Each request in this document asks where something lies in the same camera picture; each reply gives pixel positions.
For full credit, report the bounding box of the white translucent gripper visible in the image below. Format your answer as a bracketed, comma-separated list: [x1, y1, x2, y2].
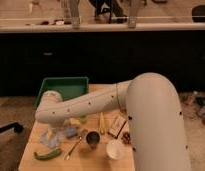
[46, 126, 66, 143]

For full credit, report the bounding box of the small green bowl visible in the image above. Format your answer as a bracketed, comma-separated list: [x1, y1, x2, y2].
[79, 115, 88, 124]

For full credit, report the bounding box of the dark metal cup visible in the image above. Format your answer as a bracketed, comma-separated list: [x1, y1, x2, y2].
[86, 131, 100, 149]

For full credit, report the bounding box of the blue sponge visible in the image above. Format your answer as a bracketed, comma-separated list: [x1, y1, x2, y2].
[65, 128, 77, 138]

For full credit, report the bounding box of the black chair base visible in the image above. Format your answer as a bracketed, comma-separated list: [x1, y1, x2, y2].
[0, 122, 24, 134]

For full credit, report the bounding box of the light blue cloth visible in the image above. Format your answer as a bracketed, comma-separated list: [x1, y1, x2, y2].
[39, 129, 65, 149]

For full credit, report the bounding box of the black office chair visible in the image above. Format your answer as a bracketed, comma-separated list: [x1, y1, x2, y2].
[89, 0, 127, 23]

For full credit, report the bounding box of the bunch of dark grapes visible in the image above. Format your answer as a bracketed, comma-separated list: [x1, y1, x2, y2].
[122, 132, 131, 144]

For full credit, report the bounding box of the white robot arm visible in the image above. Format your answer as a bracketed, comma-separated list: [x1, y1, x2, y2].
[35, 72, 191, 171]

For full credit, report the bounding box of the brown snack box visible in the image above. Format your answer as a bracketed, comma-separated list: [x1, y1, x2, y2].
[108, 115, 126, 138]

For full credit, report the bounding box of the metal fork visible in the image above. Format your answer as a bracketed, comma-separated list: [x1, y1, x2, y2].
[64, 136, 82, 160]

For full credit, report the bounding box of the white paper cup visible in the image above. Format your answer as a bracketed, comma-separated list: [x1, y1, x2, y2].
[106, 139, 125, 160]

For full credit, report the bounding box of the green plastic tray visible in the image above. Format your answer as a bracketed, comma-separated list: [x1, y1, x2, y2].
[35, 77, 89, 107]

